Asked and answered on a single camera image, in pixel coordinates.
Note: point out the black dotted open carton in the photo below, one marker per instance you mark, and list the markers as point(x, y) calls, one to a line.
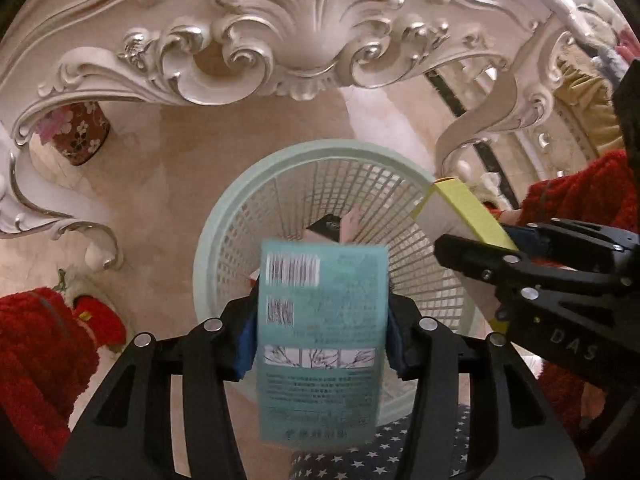
point(326, 229)

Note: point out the pink cardboard box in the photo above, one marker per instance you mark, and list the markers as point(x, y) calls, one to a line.
point(349, 225)

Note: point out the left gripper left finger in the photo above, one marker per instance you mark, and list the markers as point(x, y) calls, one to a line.
point(125, 430)

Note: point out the carved white table apron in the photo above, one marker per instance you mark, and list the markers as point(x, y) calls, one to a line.
point(218, 52)

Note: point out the beige side sofa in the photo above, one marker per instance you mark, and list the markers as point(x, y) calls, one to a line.
point(588, 97)

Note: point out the yellow-green small box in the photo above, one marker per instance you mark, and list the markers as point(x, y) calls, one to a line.
point(449, 207)

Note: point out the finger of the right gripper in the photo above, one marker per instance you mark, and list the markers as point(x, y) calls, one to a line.
point(517, 279)
point(526, 239)

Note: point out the teal mosquito liquid box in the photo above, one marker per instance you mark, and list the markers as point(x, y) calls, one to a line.
point(321, 330)

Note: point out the floral slipper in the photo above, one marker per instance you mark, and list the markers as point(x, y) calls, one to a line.
point(77, 131)

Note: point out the green mesh trash basket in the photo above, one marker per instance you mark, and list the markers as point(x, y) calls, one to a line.
point(326, 191)

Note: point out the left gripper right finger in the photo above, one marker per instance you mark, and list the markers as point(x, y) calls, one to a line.
point(478, 412)

